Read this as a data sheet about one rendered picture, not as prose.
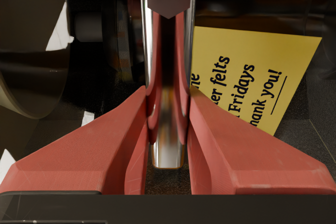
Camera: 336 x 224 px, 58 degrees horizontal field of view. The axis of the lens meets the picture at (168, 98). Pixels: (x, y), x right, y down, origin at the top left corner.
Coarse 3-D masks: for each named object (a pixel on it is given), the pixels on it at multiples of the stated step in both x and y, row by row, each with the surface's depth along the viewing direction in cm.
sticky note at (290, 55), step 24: (216, 48) 15; (240, 48) 15; (264, 48) 15; (288, 48) 15; (312, 48) 15; (192, 72) 16; (216, 72) 16; (240, 72) 16; (264, 72) 16; (288, 72) 16; (216, 96) 17; (240, 96) 17; (264, 96) 17; (288, 96) 17; (264, 120) 18
